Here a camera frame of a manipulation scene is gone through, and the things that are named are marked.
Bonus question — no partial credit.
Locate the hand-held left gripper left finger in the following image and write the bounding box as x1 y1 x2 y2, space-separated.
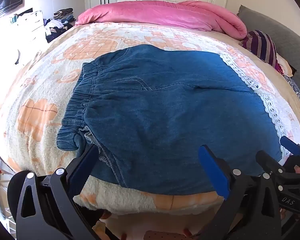
16 145 100 240

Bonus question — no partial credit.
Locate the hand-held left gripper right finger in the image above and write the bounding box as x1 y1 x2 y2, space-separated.
199 145 282 240

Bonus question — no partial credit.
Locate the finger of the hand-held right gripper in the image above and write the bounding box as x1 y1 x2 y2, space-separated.
280 136 300 155
256 151 290 180

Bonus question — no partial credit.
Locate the blue denim pants lace trim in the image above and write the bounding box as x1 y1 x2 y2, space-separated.
57 44 294 196

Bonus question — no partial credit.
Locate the white metal rack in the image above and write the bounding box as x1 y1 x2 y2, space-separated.
0 150 18 230

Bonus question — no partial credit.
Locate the cream orange printed blanket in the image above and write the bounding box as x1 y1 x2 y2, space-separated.
0 21 300 215

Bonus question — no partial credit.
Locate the grey padded headboard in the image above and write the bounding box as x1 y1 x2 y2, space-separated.
236 4 300 98

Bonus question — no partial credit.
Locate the purple striped pillow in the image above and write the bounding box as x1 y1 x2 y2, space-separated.
241 30 278 67

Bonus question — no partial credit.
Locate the pile of clothes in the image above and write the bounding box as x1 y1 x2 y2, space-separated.
44 7 77 43

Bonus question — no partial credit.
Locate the white dresser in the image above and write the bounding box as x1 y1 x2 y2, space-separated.
0 10 44 45

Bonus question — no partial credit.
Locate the pink quilt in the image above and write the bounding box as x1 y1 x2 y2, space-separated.
75 0 248 40

